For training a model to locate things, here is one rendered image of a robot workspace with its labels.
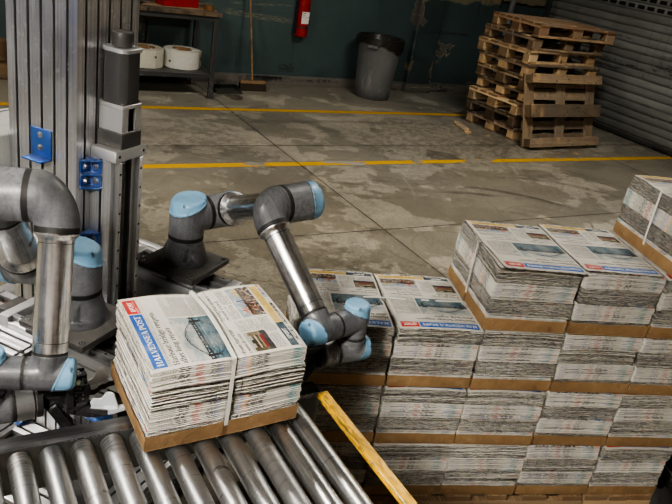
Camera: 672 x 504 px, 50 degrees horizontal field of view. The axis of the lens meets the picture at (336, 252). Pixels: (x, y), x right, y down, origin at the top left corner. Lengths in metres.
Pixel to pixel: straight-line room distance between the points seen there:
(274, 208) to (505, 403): 1.06
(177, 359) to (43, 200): 0.44
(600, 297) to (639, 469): 0.82
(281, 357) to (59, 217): 0.57
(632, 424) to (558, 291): 0.69
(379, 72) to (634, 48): 3.29
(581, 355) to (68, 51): 1.83
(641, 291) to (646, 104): 7.61
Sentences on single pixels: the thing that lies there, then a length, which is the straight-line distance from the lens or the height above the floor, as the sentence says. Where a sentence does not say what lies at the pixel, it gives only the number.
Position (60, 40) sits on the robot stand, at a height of 1.53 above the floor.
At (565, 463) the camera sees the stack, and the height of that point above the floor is 0.29.
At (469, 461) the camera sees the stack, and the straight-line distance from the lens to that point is 2.67.
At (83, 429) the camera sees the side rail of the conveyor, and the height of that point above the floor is 0.80.
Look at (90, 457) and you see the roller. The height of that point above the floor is 0.80.
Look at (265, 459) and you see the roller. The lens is 1.73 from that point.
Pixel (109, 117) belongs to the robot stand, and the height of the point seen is 1.34.
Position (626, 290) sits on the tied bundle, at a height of 1.01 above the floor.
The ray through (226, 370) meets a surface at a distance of 1.63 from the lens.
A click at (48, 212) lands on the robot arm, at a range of 1.63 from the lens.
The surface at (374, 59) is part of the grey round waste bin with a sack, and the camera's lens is 9.14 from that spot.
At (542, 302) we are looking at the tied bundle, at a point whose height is 0.95.
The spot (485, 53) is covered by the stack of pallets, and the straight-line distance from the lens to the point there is 8.90.
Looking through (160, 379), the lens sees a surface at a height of 1.01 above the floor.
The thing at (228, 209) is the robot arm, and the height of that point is 1.03.
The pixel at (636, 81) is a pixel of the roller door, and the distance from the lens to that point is 10.16.
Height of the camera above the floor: 1.92
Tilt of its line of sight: 24 degrees down
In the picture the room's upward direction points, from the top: 10 degrees clockwise
